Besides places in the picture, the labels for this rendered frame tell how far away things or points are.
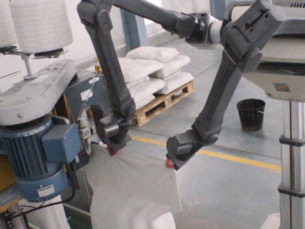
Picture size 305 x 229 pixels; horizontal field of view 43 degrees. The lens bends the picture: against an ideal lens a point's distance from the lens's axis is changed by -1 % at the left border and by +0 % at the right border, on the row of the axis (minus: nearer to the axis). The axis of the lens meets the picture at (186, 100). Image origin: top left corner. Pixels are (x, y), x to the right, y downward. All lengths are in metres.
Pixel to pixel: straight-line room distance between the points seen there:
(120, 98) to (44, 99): 0.27
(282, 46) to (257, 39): 0.54
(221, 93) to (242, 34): 0.19
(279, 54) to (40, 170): 0.87
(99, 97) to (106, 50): 0.42
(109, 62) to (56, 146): 0.30
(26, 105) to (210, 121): 0.52
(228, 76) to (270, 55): 0.45
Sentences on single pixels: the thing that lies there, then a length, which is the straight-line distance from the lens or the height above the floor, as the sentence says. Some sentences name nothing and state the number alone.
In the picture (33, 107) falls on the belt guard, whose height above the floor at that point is 1.40.
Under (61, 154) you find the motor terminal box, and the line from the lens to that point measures 1.21.
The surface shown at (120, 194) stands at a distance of 1.66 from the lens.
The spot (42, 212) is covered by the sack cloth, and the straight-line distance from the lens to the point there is 2.13.
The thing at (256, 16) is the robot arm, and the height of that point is 1.60.
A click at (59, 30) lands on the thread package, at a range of 1.24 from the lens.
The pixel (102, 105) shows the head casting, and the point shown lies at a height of 1.21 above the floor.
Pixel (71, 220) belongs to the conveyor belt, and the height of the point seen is 0.38.
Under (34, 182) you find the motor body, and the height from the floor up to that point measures 1.17.
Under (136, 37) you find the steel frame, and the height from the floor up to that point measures 0.35.
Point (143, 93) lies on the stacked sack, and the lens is 4.39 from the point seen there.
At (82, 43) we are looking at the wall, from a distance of 6.87.
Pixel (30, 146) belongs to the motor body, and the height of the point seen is 1.28.
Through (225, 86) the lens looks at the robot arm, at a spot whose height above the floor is 1.42.
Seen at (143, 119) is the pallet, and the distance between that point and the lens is 4.44.
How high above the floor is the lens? 1.76
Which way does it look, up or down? 21 degrees down
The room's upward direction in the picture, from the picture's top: 7 degrees counter-clockwise
